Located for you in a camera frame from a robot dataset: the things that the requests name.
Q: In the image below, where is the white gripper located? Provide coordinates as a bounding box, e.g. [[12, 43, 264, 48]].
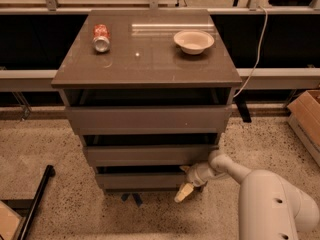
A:
[[174, 162, 216, 203]]

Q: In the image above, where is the grey bottom drawer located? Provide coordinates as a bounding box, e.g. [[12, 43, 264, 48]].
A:
[[95, 173, 185, 192]]

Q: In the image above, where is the grey drawer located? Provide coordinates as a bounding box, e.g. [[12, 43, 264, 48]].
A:
[[95, 173, 185, 192], [83, 144, 218, 167], [65, 106, 231, 135]]

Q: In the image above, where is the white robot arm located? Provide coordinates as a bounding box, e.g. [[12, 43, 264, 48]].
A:
[[175, 150, 319, 240]]

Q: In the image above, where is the grey top drawer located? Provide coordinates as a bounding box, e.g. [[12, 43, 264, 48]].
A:
[[65, 106, 231, 135]]

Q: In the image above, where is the grey middle drawer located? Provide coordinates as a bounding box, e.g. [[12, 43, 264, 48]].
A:
[[83, 144, 218, 167]]

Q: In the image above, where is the grey drawer cabinet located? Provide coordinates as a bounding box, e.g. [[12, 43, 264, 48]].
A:
[[50, 9, 243, 194]]

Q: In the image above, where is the blue floor tape marker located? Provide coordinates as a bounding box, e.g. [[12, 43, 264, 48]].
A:
[[120, 192, 144, 208]]

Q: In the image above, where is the white bowl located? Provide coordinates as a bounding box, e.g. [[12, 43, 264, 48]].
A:
[[174, 30, 214, 55]]

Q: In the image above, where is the black pole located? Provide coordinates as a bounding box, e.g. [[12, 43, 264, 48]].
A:
[[17, 165, 55, 240]]

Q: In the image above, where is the red soda can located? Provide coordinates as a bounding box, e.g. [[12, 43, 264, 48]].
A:
[[93, 24, 110, 53]]

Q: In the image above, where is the cardboard box at corner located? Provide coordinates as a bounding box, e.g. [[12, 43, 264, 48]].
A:
[[0, 201, 23, 240]]

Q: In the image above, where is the white cable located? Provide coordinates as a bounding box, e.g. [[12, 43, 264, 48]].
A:
[[232, 6, 269, 99]]

